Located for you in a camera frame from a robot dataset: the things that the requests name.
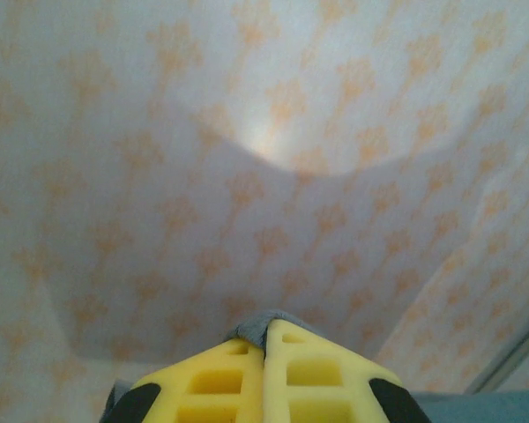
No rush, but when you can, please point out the aluminium corner post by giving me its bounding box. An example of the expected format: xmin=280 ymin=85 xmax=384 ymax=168
xmin=466 ymin=315 xmax=529 ymax=394

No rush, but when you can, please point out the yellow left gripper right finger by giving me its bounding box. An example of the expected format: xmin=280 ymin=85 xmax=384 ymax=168
xmin=264 ymin=318 xmax=432 ymax=423

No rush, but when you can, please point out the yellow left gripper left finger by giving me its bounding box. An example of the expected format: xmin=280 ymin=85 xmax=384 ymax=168
xmin=111 ymin=337 xmax=266 ymax=423

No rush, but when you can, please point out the grey t-shirt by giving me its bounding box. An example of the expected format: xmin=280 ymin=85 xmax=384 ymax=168
xmin=99 ymin=308 xmax=529 ymax=423

